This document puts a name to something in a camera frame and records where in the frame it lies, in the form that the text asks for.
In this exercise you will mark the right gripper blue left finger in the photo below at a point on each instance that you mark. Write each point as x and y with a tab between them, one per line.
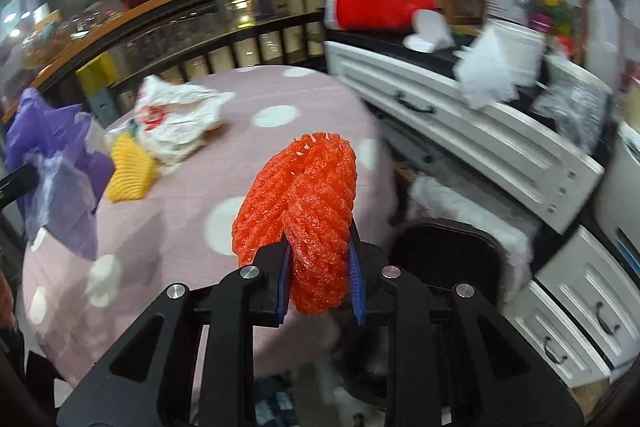
284	281

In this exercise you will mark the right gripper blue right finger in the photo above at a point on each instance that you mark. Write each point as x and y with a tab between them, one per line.
357	285

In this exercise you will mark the purple plastic bag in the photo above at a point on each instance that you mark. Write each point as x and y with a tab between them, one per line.
68	149

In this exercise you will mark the orange foam fruit net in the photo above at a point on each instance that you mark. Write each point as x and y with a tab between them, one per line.
306	195

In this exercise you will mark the white red plastic bag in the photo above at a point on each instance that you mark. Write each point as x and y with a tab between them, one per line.
170	121

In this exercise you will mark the pink polka dot tablecloth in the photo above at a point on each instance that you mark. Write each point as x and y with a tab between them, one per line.
181	231

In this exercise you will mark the yellow foam fruit net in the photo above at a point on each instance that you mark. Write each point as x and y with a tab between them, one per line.
134	170

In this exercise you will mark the white drawer cabinet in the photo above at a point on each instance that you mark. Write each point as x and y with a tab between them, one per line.
506	173

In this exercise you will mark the white paper napkin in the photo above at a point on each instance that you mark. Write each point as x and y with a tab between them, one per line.
483	74

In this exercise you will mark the white paper cup lid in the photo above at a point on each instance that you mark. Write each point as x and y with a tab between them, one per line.
430	33

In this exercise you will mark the wooden railing shelf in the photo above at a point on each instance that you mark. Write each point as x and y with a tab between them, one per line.
165	6

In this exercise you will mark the clear plastic bag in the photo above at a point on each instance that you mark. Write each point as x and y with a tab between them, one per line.
577	107

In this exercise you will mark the white plastic jug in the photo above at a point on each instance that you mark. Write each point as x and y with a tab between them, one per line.
603	42

